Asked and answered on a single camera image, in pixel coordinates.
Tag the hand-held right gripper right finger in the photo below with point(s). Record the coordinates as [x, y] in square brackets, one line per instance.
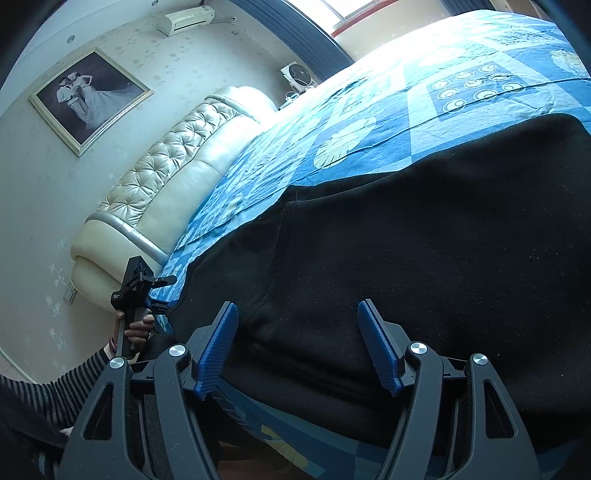
[378, 346]

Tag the white fan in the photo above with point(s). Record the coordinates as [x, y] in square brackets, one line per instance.
[299, 77]

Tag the framed black-and-white picture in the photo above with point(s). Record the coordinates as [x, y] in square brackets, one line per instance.
[90, 99]

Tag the person's dark clothing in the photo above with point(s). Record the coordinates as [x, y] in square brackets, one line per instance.
[21, 443]

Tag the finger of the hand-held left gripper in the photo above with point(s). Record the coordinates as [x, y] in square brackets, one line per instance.
[165, 280]
[162, 303]

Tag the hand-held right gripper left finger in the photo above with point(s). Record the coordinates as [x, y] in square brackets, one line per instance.
[217, 350]

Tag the person's striped left forearm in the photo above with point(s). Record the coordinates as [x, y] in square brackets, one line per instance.
[60, 383]

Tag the blue curtain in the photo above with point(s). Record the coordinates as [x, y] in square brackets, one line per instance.
[295, 27]

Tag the person's left hand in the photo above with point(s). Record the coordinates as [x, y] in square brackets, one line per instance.
[138, 332]

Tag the cream tufted bed headboard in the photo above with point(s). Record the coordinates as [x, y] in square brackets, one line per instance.
[175, 175]

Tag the wall socket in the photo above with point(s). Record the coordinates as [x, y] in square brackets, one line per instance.
[69, 294]

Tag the blue patterned bed sheet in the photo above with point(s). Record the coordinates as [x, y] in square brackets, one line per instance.
[369, 115]

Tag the white air conditioner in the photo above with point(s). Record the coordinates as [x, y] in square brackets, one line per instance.
[184, 19]

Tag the black pants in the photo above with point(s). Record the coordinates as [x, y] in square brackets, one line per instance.
[415, 258]

